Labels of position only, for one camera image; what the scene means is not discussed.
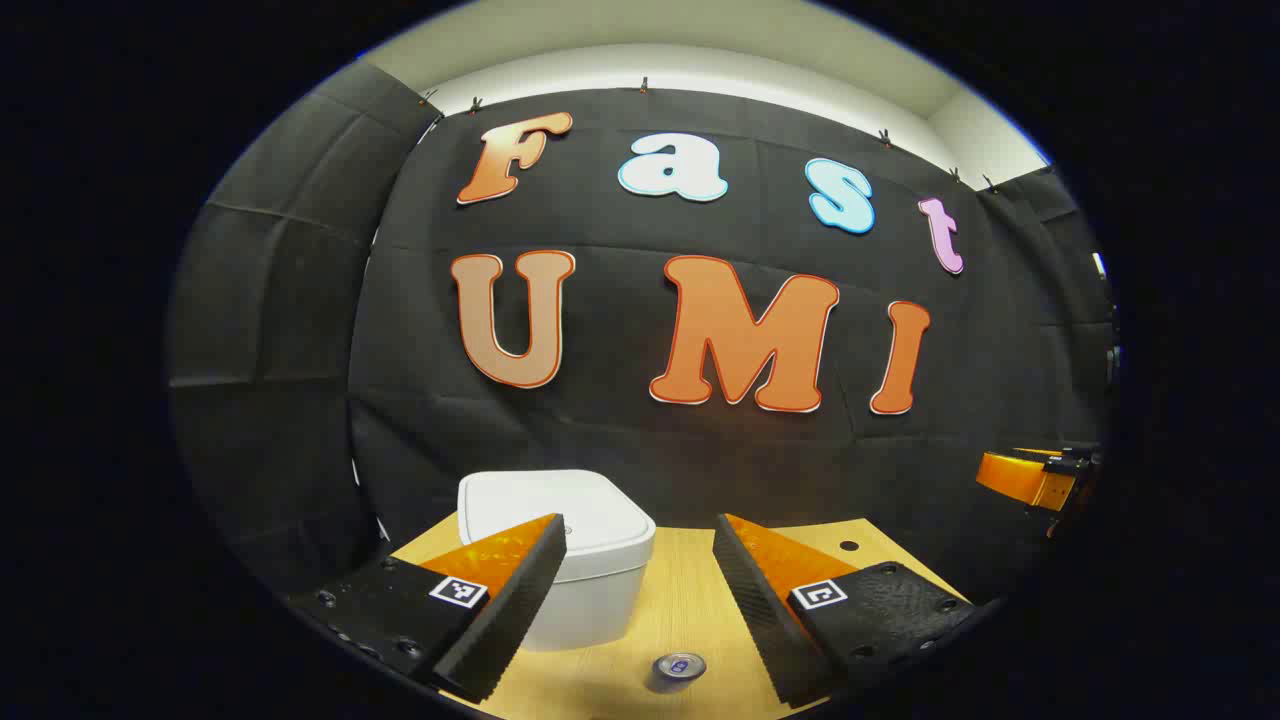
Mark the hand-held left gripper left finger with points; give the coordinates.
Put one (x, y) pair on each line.
(505, 610)

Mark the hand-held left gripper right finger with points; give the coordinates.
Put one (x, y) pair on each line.
(762, 620)

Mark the wooden desktop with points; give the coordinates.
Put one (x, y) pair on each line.
(680, 600)

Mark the blue pop can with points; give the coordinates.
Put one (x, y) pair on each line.
(678, 670)

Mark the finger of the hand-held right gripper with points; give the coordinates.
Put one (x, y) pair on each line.
(1025, 478)

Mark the white desktop garbage bin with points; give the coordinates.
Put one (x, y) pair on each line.
(600, 520)

